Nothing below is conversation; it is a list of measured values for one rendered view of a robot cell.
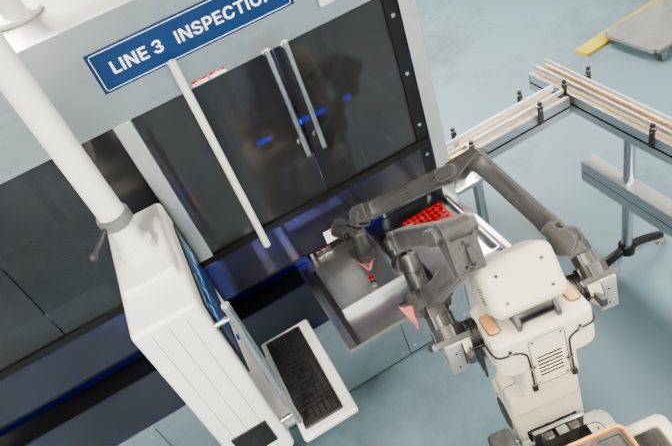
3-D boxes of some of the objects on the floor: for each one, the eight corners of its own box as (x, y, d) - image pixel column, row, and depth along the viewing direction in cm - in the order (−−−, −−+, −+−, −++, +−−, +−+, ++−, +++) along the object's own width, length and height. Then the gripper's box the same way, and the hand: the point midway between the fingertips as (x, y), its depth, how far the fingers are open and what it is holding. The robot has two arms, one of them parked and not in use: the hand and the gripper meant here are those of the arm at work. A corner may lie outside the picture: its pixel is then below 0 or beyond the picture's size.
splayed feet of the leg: (580, 282, 303) (580, 264, 295) (657, 234, 312) (659, 215, 303) (592, 292, 297) (592, 274, 289) (670, 242, 306) (672, 223, 297)
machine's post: (466, 318, 307) (361, -114, 176) (476, 312, 308) (378, -122, 177) (474, 326, 302) (371, -111, 171) (484, 320, 303) (389, -120, 172)
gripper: (343, 240, 213) (353, 269, 222) (362, 252, 206) (372, 282, 215) (357, 228, 215) (367, 258, 225) (376, 240, 208) (385, 270, 218)
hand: (369, 268), depth 220 cm, fingers closed
